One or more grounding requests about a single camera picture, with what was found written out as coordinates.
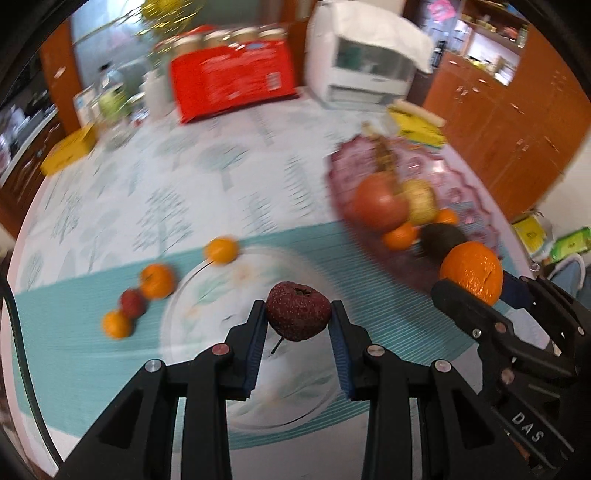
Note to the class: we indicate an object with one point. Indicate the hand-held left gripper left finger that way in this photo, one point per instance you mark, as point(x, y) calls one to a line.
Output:
point(254, 355)

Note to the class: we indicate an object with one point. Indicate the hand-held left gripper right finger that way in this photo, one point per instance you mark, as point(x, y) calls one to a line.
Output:
point(340, 357)

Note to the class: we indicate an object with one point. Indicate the brown wooden cabinet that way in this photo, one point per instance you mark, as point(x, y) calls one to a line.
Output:
point(498, 115)

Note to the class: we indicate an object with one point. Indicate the pink door decoration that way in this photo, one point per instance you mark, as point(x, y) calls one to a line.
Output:
point(441, 9)

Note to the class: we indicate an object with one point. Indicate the white and blue carton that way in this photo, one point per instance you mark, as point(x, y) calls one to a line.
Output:
point(85, 106)

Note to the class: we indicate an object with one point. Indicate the yellow green box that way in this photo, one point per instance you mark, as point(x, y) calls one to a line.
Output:
point(531, 233)

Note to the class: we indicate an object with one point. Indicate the green packet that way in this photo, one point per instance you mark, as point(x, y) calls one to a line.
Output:
point(572, 244)

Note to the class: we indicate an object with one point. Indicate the gold metal ornament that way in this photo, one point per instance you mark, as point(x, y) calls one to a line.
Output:
point(161, 7)

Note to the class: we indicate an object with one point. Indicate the teal striped table mat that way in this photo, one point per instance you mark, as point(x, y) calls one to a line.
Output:
point(83, 369)

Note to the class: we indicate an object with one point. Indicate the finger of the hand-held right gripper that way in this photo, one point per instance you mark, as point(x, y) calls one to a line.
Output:
point(461, 307)
point(515, 288)

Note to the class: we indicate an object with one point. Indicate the large orange tangerine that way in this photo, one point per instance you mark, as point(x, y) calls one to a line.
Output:
point(471, 272)

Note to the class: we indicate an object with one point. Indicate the yellow pear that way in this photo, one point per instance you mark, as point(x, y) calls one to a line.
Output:
point(420, 203)

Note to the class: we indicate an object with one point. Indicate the red paper cup packet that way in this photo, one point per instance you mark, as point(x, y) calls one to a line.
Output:
point(231, 78)

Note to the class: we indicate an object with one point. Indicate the pink glass fruit bowl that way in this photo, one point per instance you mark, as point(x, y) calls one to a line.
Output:
point(429, 161)

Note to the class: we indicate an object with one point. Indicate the clear glass cup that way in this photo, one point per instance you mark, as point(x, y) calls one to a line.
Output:
point(117, 136)

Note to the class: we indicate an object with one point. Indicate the small dark red fruit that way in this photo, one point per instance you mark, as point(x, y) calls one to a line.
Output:
point(298, 314)
point(133, 303)

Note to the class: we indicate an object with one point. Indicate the white cloth cover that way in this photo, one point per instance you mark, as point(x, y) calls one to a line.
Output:
point(383, 23)

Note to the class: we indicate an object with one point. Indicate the orange tangerine with stem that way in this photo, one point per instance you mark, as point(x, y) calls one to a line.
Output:
point(157, 281)

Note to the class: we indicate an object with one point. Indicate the wooden kitchen cabinet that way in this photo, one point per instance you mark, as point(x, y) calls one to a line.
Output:
point(18, 180)

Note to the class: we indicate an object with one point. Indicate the white countertop appliance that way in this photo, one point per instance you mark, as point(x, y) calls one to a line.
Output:
point(360, 81)

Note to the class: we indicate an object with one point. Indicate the white squeeze bottle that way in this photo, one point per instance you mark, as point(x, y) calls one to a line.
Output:
point(157, 97)

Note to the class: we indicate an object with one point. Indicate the dark green avocado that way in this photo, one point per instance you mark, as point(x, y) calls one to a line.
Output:
point(441, 240)

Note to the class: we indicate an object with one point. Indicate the clear bottle green label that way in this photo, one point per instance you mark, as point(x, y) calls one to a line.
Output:
point(111, 99)

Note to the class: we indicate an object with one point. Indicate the small orange tangerine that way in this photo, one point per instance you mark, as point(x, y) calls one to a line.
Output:
point(116, 325)
point(221, 251)

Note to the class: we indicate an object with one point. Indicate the red apple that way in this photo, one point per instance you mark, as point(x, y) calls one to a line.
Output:
point(378, 203)

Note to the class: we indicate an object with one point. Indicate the overripe brown banana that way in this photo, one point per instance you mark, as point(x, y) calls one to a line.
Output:
point(384, 159)

